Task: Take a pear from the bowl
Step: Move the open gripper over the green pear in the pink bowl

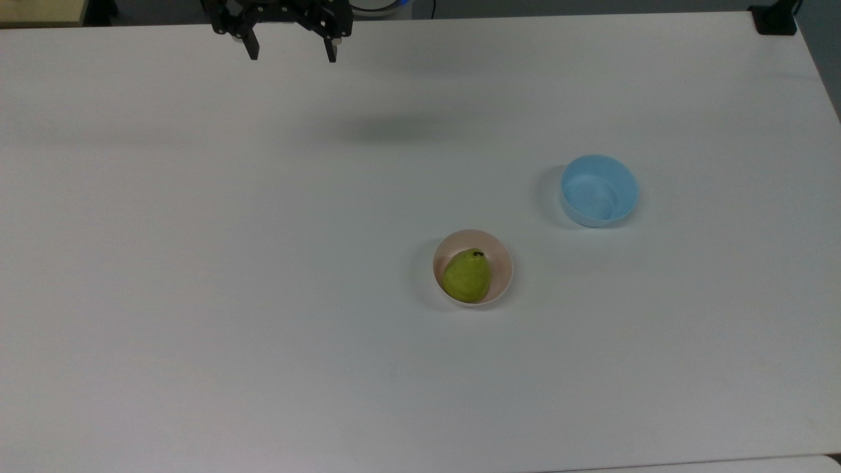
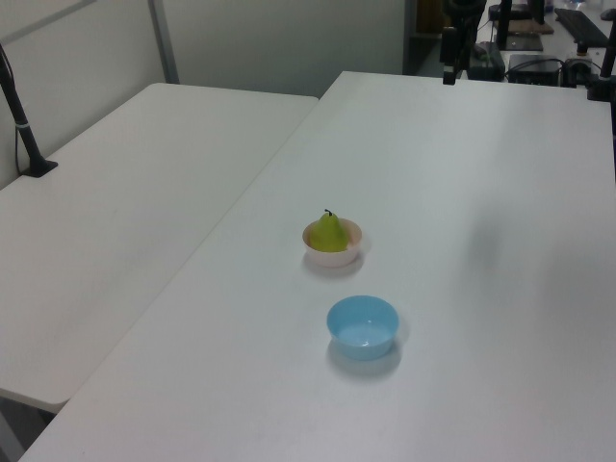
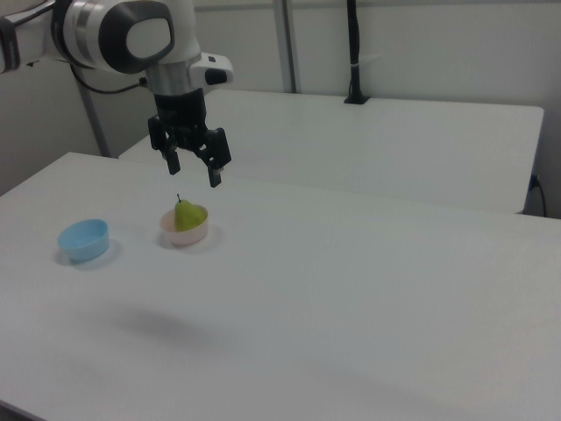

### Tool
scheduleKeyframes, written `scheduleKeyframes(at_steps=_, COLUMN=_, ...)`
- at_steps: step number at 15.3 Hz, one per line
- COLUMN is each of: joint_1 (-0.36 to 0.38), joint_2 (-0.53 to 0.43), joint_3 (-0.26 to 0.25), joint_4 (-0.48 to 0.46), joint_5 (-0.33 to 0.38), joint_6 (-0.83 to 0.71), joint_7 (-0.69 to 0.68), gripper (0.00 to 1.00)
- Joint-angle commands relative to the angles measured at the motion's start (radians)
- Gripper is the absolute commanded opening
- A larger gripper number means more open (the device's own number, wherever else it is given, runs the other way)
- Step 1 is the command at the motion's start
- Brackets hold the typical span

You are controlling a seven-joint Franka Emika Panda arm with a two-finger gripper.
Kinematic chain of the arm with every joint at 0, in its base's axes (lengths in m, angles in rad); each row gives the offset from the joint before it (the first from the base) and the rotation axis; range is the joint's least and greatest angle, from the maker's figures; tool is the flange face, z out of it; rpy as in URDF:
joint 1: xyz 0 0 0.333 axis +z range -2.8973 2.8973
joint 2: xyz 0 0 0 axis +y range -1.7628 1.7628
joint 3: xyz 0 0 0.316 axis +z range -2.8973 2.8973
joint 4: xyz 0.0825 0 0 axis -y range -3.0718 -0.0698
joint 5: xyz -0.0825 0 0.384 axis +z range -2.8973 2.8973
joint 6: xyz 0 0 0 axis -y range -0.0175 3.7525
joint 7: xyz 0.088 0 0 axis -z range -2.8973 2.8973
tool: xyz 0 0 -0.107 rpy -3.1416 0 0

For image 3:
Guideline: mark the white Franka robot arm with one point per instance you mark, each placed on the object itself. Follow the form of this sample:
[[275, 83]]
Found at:
[[87, 30]]

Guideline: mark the pink plastic bowl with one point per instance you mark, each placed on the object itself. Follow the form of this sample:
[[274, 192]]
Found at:
[[188, 237]]

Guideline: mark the black clamped pole stand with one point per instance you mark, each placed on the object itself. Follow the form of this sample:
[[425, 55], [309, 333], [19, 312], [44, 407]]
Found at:
[[354, 44]]

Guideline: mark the blue plastic bowl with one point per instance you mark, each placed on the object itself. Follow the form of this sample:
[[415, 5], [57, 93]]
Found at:
[[85, 245]]

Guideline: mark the grey partition post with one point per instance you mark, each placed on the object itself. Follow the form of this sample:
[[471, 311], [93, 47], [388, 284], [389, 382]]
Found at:
[[289, 44], [94, 123]]

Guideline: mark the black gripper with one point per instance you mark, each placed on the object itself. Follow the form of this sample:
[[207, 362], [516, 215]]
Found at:
[[179, 112]]

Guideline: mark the green pear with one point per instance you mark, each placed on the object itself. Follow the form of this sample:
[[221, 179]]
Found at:
[[187, 217]]

